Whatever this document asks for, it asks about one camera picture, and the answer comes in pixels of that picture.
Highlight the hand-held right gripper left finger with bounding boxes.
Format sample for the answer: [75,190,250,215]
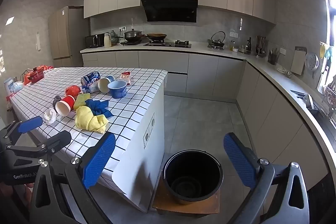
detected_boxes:
[29,132,116,224]

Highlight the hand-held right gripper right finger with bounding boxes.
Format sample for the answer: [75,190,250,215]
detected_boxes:
[223,132,311,224]

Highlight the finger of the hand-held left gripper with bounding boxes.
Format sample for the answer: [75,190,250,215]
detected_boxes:
[0,116,43,147]
[7,130,72,154]

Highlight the white tissue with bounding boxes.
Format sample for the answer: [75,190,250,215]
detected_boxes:
[43,108,57,125]

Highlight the red paper cup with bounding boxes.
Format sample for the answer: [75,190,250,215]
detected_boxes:
[55,95,76,117]

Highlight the yellow green sponge cloth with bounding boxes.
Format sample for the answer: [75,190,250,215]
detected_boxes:
[73,93,91,110]

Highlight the black plastic bucket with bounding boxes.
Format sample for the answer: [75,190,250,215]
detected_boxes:
[161,150,224,206]

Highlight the blue cloth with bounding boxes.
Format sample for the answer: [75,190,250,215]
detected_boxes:
[85,99,114,118]

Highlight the red plastic bag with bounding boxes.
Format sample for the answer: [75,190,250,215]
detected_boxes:
[65,85,82,97]

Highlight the blue white milk carton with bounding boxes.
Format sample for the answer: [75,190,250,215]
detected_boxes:
[81,82,99,94]

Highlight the blue soda can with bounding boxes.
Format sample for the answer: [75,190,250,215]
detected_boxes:
[81,71,101,85]

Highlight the blue paper cup white inside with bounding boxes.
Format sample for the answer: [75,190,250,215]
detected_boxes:
[98,76,116,94]

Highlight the red white snack packet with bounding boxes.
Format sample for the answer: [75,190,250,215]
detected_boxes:
[120,71,132,85]

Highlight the light blue tissue pack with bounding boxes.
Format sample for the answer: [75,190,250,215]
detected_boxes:
[4,78,24,94]

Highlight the red storage basket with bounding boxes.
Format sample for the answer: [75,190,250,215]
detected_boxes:
[23,68,45,83]

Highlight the island power sockets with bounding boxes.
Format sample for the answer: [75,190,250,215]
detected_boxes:
[142,113,156,149]

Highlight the brown wooden stool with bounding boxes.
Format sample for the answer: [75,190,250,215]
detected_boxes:
[152,179,220,215]

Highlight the white black checkered tablecloth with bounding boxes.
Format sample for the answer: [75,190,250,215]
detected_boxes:
[10,67,168,182]

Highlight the white kitchen island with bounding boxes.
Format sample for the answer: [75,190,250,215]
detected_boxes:
[113,71,168,213]

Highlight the kitchen sink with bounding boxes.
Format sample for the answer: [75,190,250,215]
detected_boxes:
[290,90,336,135]

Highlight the beige base cabinets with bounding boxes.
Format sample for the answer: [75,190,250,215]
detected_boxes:
[80,42,336,190]

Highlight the beige refrigerator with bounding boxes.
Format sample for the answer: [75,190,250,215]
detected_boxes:
[48,6,84,68]

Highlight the small white dish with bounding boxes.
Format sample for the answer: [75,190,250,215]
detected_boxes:
[276,66,292,78]

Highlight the black microwave oven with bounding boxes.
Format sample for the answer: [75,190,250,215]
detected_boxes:
[85,34,105,48]

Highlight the dark utensil holder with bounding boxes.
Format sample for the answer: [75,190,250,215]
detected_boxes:
[268,48,278,65]

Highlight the white cutting board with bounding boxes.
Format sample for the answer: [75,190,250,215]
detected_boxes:
[290,46,307,75]

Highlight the metal colander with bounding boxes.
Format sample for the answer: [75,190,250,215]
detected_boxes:
[304,52,319,79]

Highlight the grey pot with lid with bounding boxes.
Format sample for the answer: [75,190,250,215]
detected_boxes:
[123,28,147,42]

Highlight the black wok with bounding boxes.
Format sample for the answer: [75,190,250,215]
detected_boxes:
[146,33,167,41]

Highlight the black gas stove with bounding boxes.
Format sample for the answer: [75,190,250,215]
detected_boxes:
[143,40,191,47]

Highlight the yellow hanging cloth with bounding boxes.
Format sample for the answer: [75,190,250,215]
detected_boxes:
[319,42,334,59]

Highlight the kitchen window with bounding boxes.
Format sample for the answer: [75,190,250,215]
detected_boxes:
[319,0,336,93]

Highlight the black range hood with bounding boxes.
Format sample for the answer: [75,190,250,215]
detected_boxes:
[140,0,198,23]

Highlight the metal kettle with tall handle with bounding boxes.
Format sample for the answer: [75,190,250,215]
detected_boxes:
[207,31,226,46]

